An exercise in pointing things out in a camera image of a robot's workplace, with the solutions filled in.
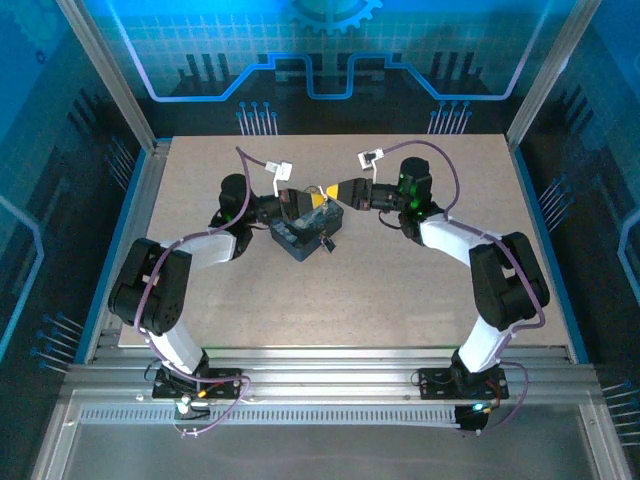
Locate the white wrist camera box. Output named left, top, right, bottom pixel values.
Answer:
left=356, top=148, right=385, bottom=174
left=266, top=159, right=295, bottom=182

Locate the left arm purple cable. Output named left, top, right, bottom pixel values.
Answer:
left=133, top=145, right=274, bottom=439

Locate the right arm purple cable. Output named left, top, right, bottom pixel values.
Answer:
left=379, top=139, right=546, bottom=436

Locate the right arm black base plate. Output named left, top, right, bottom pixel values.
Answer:
left=417, top=367, right=510, bottom=401

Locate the aluminium table side rail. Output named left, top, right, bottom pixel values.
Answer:
left=84, top=139, right=174, bottom=364

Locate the aluminium framed clear panel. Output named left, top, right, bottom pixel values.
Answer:
left=29, top=389, right=634, bottom=480

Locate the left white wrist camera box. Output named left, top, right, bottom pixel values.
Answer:
left=266, top=159, right=295, bottom=182

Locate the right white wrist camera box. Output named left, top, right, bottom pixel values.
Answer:
left=356, top=148, right=385, bottom=174

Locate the wide aluminium mounting rail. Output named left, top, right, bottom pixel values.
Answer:
left=64, top=347, right=599, bottom=396

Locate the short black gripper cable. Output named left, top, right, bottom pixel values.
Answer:
left=377, top=209, right=409, bottom=231

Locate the slotted grey cable duct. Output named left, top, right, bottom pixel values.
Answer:
left=78, top=405, right=481, bottom=427

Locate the starry night print box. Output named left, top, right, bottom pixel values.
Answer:
left=268, top=198, right=347, bottom=264

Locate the black controller box with LED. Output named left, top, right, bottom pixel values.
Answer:
left=453, top=402, right=490, bottom=435

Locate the white cable connector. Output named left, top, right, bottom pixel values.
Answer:
left=173, top=394, right=211, bottom=421

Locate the aluminium enclosure post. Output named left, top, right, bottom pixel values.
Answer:
left=505, top=0, right=604, bottom=151
left=54, top=0, right=159, bottom=154

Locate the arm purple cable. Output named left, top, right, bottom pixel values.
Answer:
left=133, top=145, right=274, bottom=439
left=379, top=139, right=546, bottom=436

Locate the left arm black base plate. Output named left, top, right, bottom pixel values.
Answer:
left=152, top=367, right=251, bottom=401

